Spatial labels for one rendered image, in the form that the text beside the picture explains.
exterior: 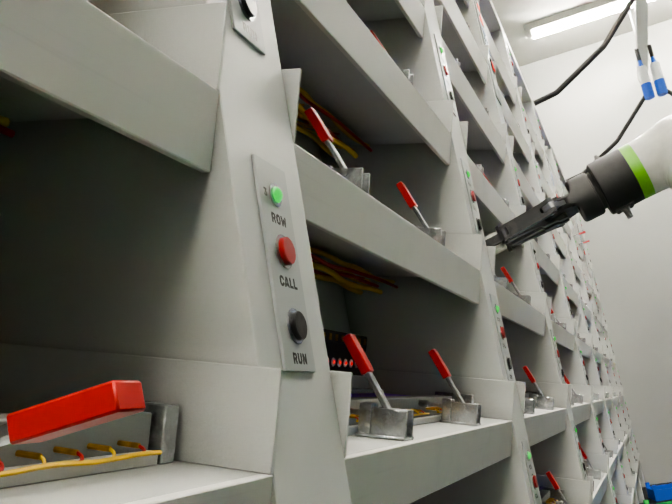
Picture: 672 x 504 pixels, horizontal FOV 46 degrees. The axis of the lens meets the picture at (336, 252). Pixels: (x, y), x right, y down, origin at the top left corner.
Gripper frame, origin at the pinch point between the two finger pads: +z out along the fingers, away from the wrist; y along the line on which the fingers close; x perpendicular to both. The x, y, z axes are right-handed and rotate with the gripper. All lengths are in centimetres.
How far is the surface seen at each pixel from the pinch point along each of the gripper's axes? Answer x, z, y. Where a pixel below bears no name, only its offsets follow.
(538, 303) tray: -5.7, -0.9, 44.4
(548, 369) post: -19.3, 3.6, 44.7
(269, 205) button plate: -14, 0, -92
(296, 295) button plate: -19, 2, -90
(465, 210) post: 0.0, -2.6, -25.3
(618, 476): -55, 12, 185
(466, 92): 28.2, -9.4, 3.6
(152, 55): -9, 0, -101
